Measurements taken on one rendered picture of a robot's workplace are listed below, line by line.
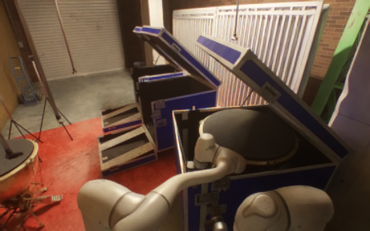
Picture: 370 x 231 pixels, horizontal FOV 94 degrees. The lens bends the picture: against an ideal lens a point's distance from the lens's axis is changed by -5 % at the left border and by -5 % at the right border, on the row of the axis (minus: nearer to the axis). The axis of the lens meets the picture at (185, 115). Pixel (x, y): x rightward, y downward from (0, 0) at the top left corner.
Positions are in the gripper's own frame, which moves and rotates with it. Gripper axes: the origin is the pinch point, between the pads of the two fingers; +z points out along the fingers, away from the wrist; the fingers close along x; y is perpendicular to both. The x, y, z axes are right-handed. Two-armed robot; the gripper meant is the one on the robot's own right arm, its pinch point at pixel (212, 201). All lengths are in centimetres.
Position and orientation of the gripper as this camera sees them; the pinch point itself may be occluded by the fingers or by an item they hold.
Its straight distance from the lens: 139.8
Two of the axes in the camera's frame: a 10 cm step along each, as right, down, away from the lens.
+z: -1.3, -4.7, 8.7
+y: 9.9, -0.8, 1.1
